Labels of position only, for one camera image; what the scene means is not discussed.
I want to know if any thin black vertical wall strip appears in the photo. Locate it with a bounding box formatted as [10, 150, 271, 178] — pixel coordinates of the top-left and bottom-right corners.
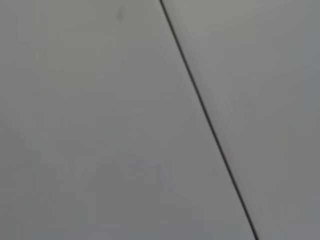
[159, 0, 260, 240]

